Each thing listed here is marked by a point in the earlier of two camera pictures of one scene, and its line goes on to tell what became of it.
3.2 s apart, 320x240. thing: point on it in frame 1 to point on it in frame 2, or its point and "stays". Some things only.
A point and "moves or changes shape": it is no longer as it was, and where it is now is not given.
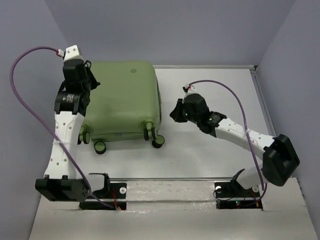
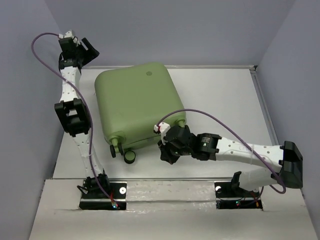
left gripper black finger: (94, 82) to (88, 52)
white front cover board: (176, 209) stays
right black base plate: (232, 195) stays
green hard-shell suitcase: (126, 103) moves or changes shape
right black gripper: (176, 113) to (165, 155)
